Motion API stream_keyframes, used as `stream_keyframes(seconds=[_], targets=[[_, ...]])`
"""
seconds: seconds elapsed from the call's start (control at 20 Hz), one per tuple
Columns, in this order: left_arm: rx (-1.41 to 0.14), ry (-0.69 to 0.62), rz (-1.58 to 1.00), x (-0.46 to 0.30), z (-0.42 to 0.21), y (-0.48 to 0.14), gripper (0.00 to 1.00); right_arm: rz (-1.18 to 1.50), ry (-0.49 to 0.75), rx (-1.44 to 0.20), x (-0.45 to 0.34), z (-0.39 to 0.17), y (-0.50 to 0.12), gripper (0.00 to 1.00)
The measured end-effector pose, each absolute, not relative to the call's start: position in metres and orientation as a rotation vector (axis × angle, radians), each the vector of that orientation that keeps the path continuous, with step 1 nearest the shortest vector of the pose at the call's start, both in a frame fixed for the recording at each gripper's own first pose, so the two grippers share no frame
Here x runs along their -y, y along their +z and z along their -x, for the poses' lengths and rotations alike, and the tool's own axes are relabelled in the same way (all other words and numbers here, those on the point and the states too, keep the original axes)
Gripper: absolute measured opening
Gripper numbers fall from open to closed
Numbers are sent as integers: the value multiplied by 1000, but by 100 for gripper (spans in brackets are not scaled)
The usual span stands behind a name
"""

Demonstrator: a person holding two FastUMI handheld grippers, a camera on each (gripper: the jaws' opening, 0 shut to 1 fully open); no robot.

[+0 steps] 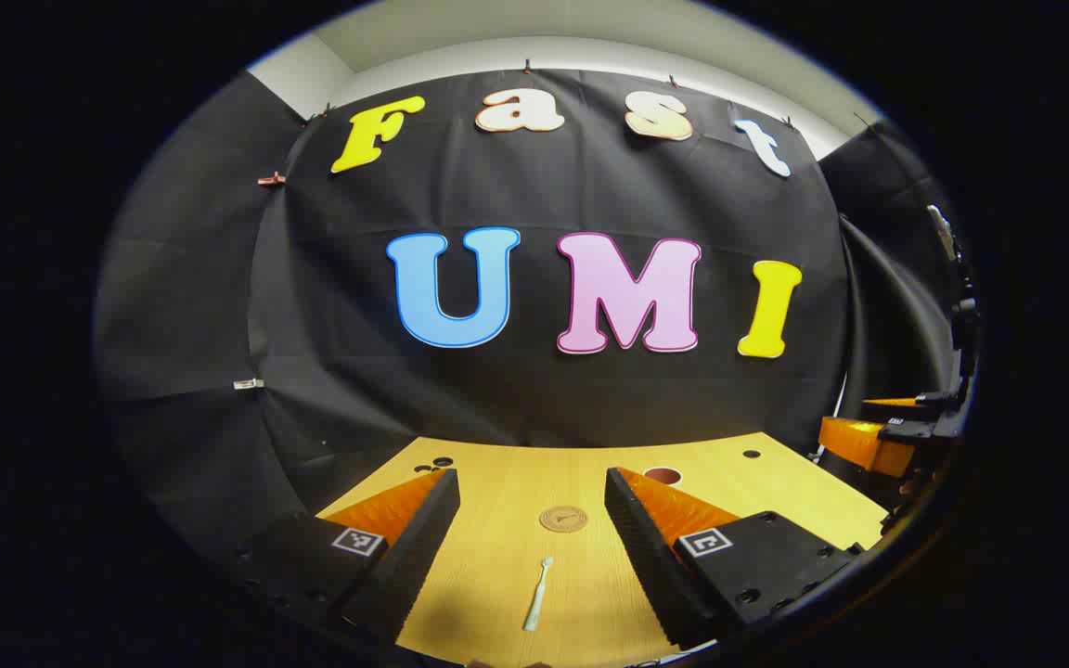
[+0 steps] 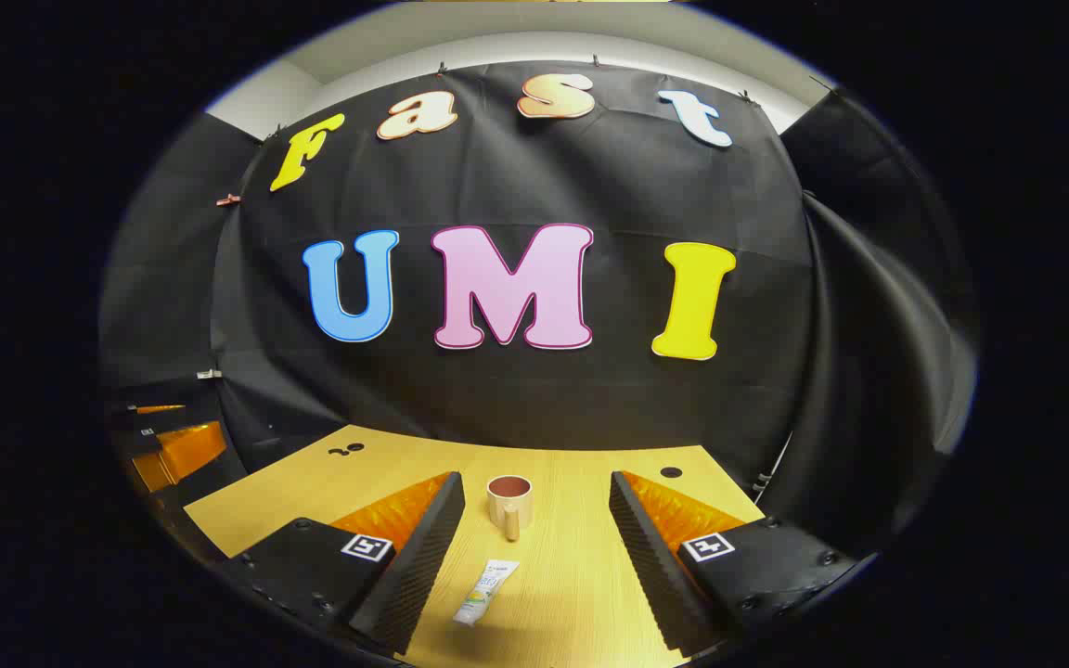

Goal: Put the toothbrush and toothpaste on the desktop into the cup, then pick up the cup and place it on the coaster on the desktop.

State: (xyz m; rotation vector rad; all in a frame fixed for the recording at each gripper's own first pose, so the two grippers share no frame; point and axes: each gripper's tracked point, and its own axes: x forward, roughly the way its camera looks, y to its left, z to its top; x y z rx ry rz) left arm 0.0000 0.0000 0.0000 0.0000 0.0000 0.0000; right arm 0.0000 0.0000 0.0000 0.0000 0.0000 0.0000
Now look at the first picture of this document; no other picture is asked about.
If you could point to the black backdrop cloth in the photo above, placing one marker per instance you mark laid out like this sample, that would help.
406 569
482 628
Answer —
497 390

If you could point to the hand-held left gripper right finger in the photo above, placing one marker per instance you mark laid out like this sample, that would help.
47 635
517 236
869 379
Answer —
641 547

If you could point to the wooden desktop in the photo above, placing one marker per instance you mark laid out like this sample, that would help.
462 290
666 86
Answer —
516 482

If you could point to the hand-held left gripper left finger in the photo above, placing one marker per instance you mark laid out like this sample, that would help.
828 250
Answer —
418 547

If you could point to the pale green toothbrush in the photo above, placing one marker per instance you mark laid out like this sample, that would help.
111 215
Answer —
537 598

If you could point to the beige cup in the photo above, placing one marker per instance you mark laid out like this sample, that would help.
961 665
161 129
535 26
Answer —
663 476

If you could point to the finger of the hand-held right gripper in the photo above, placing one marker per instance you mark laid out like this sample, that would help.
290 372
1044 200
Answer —
859 443
906 405

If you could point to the round wooden coaster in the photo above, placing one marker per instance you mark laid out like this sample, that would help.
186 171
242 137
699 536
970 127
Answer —
563 519

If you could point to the orange clamp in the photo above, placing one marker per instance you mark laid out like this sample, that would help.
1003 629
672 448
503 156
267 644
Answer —
270 178

